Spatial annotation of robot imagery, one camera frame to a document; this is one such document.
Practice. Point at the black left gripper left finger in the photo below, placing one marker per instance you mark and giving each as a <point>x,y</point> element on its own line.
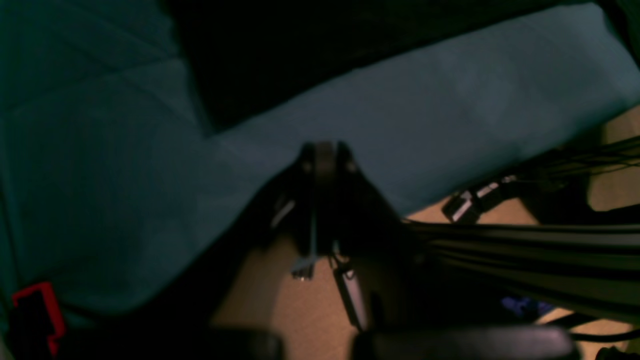
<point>220,307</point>

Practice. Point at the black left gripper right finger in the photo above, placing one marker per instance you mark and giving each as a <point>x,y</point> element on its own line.
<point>381,270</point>

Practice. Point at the black T-shirt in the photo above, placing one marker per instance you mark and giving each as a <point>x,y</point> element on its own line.
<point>249,56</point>

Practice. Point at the teal table cloth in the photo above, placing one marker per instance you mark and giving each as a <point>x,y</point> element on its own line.
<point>110,186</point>

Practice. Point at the red black clamp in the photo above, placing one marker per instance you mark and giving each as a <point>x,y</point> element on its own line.
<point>36,323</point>

